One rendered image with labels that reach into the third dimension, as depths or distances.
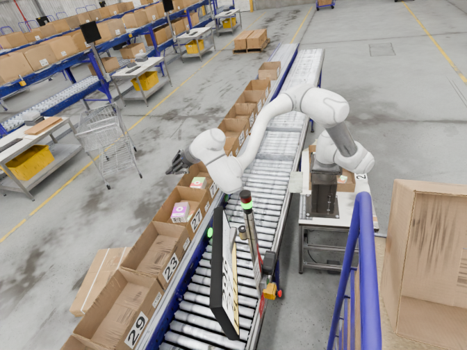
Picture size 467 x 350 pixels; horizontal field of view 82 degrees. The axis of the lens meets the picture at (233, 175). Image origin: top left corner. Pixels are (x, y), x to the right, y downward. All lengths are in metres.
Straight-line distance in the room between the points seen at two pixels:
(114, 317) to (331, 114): 1.67
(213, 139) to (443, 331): 0.87
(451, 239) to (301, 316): 2.00
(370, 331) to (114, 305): 1.68
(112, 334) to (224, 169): 1.22
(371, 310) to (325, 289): 2.24
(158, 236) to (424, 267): 1.78
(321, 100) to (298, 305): 1.91
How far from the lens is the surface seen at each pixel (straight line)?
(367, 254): 0.60
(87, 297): 3.18
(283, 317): 2.65
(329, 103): 1.28
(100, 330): 1.97
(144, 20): 9.30
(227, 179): 1.11
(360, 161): 1.78
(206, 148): 1.11
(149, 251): 2.13
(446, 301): 0.85
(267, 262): 1.61
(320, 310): 2.69
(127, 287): 2.03
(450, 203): 0.77
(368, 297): 0.55
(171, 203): 2.27
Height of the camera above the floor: 2.44
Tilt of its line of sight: 38 degrees down
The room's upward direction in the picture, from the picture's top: 11 degrees counter-clockwise
